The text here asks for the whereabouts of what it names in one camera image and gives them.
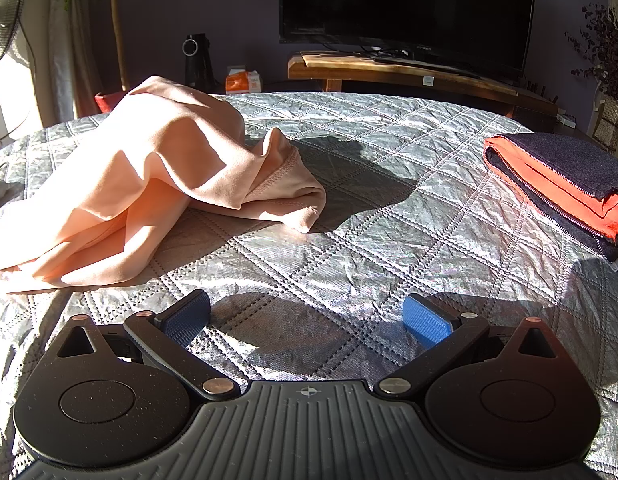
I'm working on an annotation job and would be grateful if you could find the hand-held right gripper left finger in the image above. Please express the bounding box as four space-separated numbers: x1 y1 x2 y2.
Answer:
56 290 241 402

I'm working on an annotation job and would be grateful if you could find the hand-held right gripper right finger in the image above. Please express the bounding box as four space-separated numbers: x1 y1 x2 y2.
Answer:
374 294 570 397

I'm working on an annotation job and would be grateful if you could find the peach pink garment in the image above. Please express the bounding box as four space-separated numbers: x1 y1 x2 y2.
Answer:
0 75 327 295

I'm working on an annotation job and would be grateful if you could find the grey quilted bedspread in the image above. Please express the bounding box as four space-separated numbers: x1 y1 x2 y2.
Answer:
0 91 618 480

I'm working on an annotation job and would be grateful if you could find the folded navy orange garment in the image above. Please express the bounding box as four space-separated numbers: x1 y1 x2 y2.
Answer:
483 132 618 262

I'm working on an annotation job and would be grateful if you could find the red plant pot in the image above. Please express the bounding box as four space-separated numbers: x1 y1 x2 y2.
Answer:
94 91 127 115

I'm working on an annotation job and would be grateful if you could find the orange tissue box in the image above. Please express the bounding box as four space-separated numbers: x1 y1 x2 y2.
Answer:
225 66 264 94

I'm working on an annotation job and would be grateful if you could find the wooden television stand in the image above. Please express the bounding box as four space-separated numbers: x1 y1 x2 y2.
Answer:
287 51 560 133

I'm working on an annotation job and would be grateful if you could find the black cylindrical speaker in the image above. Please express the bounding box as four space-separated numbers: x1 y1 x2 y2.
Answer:
181 33 215 93

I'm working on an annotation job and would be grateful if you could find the woven basket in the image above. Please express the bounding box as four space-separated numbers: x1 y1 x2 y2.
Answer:
592 95 618 153

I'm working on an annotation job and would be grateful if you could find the grey curtain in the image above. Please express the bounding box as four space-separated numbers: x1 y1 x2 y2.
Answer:
48 0 112 121

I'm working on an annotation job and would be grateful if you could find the green potted tree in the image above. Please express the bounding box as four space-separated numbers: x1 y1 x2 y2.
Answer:
39 0 167 95

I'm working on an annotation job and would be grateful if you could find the black flat television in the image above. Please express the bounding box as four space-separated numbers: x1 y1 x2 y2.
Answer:
278 0 537 81

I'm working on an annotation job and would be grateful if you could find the dried dark plant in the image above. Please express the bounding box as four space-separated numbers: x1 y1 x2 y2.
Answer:
564 2 618 103

